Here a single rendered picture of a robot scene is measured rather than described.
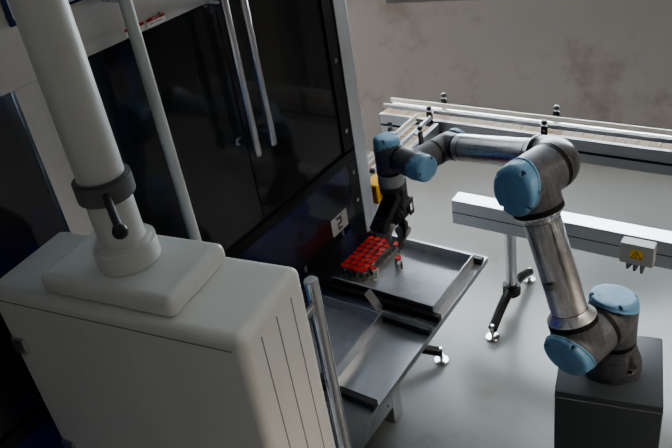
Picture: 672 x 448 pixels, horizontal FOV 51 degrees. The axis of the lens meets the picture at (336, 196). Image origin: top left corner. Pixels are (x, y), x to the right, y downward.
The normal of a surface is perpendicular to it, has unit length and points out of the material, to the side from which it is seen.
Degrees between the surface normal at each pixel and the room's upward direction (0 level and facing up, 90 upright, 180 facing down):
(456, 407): 0
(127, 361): 90
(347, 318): 0
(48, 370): 90
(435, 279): 0
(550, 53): 90
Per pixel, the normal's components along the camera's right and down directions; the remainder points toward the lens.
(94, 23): 0.83, 0.18
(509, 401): -0.15, -0.85
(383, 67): -0.35, 0.52
